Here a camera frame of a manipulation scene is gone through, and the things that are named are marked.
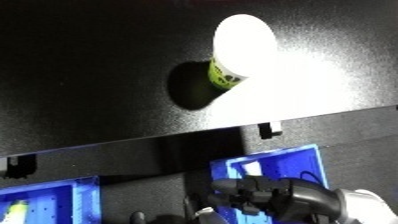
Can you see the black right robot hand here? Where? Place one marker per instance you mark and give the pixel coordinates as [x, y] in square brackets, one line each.
[296, 200]

